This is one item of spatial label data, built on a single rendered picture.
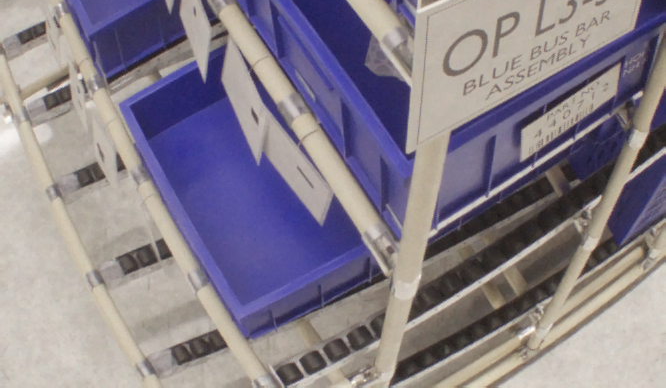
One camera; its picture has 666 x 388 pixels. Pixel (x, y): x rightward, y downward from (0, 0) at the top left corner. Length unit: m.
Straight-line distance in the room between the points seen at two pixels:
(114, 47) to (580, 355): 1.24
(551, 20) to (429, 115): 0.14
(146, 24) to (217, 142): 0.22
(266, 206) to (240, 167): 0.07
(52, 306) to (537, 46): 1.69
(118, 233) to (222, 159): 0.82
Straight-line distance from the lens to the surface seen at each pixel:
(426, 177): 1.12
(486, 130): 1.21
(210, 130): 1.81
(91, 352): 2.47
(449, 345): 2.06
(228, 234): 1.73
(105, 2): 1.97
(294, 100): 1.45
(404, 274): 1.33
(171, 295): 2.50
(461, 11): 0.88
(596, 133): 1.81
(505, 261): 1.76
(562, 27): 1.02
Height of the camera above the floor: 2.31
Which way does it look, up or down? 63 degrees down
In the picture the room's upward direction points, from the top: 1 degrees clockwise
